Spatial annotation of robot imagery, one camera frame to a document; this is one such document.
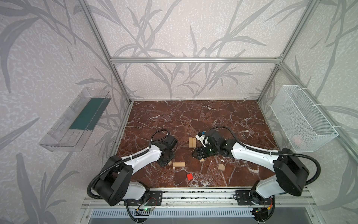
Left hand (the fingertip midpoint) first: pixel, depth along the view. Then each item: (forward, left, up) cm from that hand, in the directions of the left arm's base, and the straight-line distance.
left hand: (173, 155), depth 88 cm
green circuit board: (-28, +12, -1) cm, 31 cm away
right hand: (+1, -14, +7) cm, 16 cm away
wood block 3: (-5, -4, -1) cm, 7 cm away
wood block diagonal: (+9, -14, 0) cm, 16 cm away
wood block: (+9, -11, -1) cm, 15 cm away
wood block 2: (-5, +2, 0) cm, 5 cm away
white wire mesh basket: (+1, -63, +34) cm, 72 cm away
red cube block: (-12, -11, -1) cm, 16 cm away
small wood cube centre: (-3, -18, +1) cm, 19 cm away
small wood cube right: (-7, -30, +1) cm, 31 cm away
